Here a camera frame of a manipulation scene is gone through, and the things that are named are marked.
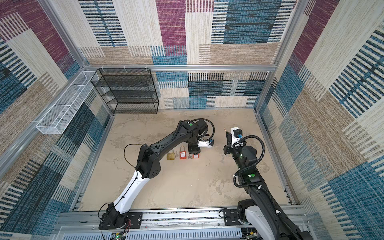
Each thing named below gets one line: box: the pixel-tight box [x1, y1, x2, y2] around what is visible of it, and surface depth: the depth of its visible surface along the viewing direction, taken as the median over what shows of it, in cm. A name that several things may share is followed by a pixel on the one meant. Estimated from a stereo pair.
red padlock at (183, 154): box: [179, 146, 187, 160], surface depth 96 cm
